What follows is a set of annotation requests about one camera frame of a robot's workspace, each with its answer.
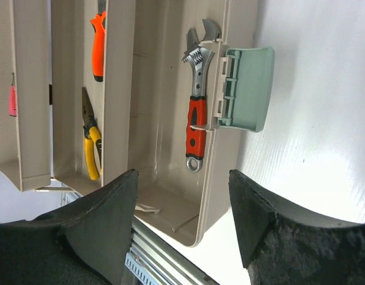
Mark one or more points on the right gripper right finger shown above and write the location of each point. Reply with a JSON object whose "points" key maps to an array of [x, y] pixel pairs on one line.
{"points": [[281, 242]]}

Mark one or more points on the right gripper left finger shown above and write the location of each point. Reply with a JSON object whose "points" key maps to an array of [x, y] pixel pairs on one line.
{"points": [[34, 252]]}

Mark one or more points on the translucent brown toolbox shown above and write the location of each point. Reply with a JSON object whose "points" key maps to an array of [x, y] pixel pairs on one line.
{"points": [[187, 204]]}

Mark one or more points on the yellow handled pliers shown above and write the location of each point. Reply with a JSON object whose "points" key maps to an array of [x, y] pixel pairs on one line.
{"points": [[92, 138]]}

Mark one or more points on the red handled adjustable wrench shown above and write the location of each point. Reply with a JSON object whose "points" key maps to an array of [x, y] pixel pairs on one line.
{"points": [[199, 59]]}

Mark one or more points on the orange handled long-nose pliers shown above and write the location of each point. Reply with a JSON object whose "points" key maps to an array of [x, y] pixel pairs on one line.
{"points": [[97, 58]]}

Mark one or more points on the beige middle toolbox tray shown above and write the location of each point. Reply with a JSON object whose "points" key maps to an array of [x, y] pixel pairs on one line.
{"points": [[72, 45]]}

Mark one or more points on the beige toolbox tray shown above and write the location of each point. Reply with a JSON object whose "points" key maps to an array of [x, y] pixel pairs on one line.
{"points": [[72, 45], [24, 51]]}

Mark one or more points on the slotted cable duct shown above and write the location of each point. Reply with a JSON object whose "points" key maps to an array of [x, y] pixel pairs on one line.
{"points": [[139, 271]]}

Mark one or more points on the aluminium mounting rail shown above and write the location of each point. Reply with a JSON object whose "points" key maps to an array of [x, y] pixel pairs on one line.
{"points": [[164, 252]]}

